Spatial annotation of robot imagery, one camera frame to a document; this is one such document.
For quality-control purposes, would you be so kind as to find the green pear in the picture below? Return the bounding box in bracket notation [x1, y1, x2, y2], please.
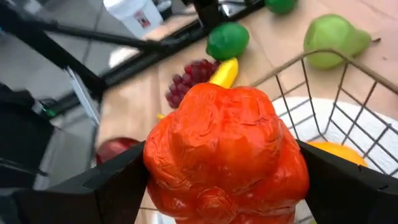
[303, 14, 373, 70]

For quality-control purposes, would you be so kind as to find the silver frame corner bracket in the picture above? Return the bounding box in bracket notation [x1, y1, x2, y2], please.
[65, 66, 102, 127]

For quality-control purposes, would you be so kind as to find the green lime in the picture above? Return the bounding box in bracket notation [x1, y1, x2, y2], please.
[206, 21, 251, 62]
[264, 0, 299, 16]

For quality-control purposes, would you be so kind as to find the yellow banana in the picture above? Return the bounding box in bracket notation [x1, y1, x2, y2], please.
[156, 57, 239, 121]

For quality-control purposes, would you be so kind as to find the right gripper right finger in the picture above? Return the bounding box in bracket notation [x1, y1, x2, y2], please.
[297, 139, 398, 224]

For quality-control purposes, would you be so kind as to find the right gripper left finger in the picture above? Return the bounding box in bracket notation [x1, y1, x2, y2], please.
[0, 141, 149, 224]

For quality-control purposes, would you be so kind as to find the white bucket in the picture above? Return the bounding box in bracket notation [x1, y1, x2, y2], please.
[102, 0, 164, 38]

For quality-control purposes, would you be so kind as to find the orange bell pepper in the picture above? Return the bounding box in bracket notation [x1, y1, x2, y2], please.
[142, 82, 311, 224]

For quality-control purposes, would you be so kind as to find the gold wire basket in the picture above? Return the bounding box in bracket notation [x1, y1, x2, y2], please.
[251, 48, 398, 224]

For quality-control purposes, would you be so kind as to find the red grape bunch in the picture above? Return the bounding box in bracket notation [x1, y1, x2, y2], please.
[165, 58, 221, 109]

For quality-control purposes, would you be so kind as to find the dark red apple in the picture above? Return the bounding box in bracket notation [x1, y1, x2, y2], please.
[95, 136, 142, 166]

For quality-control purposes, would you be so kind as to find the yellow-orange mango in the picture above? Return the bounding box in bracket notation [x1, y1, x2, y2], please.
[306, 141, 369, 168]

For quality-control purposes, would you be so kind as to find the black aluminium table frame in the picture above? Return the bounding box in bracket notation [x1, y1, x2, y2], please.
[0, 0, 265, 105]

